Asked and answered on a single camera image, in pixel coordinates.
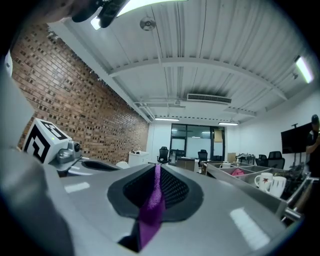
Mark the glass partition doors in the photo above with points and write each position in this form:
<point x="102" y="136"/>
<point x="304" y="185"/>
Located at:
<point x="195" y="140"/>

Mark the black television screen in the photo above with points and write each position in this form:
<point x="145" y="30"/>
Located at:
<point x="296" y="138"/>

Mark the purple cloth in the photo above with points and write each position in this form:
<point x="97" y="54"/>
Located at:
<point x="150" y="220"/>

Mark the white shell chair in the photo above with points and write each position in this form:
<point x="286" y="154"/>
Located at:
<point x="123" y="165"/>

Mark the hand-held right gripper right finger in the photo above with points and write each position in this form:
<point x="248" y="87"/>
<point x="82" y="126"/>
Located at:
<point x="225" y="212"/>

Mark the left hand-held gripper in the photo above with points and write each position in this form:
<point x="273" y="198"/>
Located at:
<point x="42" y="145"/>

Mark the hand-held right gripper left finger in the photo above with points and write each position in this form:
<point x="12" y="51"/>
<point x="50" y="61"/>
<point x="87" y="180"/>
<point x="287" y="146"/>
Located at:
<point x="87" y="200"/>

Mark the white cabinet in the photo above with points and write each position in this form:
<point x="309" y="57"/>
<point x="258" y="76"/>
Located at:
<point x="138" y="158"/>

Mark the brown laundry bag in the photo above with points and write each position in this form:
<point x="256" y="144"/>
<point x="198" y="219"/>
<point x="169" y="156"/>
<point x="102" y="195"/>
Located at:
<point x="301" y="202"/>

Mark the ceiling air vent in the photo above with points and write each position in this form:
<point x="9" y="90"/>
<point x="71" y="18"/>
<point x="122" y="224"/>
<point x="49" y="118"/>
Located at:
<point x="208" y="98"/>

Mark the black head-mounted camera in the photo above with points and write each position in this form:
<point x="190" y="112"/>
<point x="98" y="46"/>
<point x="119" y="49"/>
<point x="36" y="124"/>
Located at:
<point x="107" y="12"/>

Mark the small white cup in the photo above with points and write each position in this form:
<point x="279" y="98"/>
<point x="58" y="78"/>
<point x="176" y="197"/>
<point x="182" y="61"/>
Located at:
<point x="225" y="165"/>

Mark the pink cloth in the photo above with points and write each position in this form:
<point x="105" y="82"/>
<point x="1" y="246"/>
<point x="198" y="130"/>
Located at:
<point x="237" y="172"/>

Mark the black office chair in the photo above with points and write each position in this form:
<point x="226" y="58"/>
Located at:
<point x="276" y="160"/>
<point x="202" y="155"/>
<point x="163" y="153"/>
<point x="261" y="160"/>

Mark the stainless steel cart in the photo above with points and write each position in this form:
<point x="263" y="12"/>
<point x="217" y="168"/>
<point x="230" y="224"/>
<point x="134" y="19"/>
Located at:
<point x="262" y="196"/>

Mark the white mug dark feather print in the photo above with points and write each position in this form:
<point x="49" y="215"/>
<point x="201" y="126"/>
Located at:
<point x="277" y="187"/>

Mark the person's head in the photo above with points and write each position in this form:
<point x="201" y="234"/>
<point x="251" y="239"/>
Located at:
<point x="50" y="11"/>

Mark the round ceiling fixture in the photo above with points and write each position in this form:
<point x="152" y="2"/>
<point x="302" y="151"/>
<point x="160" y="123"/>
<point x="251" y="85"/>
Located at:
<point x="148" y="23"/>

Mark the linear ceiling light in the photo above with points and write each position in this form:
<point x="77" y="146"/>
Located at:
<point x="228" y="123"/>
<point x="305" y="70"/>
<point x="167" y="119"/>

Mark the dark low cabinet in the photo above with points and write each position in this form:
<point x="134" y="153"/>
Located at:
<point x="185" y="163"/>

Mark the white mug red star print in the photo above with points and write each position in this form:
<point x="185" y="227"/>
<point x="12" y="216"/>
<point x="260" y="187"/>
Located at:
<point x="262" y="181"/>

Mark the cardboard box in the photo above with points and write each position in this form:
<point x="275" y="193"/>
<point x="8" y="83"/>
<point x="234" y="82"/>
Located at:
<point x="231" y="157"/>

